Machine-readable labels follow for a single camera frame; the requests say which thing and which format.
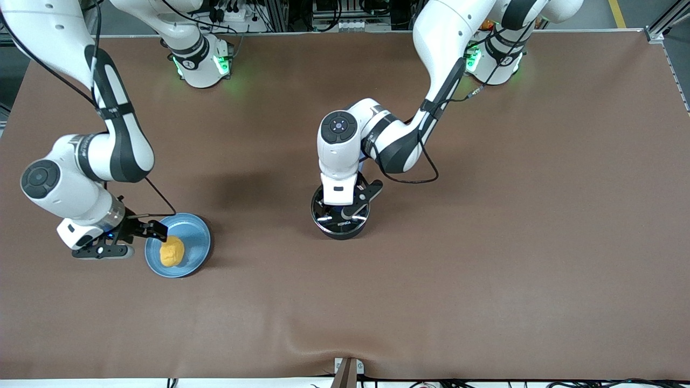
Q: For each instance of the yellow potato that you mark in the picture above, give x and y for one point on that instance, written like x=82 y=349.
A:
x=172 y=252

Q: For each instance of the pile of orange toys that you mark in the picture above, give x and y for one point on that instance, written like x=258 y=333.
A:
x=488 y=24

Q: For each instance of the metal table clamp bracket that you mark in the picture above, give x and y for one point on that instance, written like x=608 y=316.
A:
x=347 y=372

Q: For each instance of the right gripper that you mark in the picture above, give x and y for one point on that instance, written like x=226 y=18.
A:
x=131 y=227

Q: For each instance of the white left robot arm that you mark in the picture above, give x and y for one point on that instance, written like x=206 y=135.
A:
x=339 y=151

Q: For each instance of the brown table mat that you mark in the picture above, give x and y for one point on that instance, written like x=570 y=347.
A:
x=431 y=296

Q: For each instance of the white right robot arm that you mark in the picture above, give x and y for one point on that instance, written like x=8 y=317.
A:
x=116 y=134

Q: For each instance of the glass lid blue knob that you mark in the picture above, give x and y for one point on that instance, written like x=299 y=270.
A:
x=330 y=218

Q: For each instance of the aluminium frame profile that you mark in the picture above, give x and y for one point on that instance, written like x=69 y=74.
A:
x=660 y=24

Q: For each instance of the grey control box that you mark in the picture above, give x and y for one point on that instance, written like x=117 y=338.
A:
x=339 y=16

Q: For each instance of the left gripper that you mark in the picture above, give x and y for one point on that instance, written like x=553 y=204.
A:
x=321 y=207

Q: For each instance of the blue round plate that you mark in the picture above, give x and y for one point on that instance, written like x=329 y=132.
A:
x=195 y=242

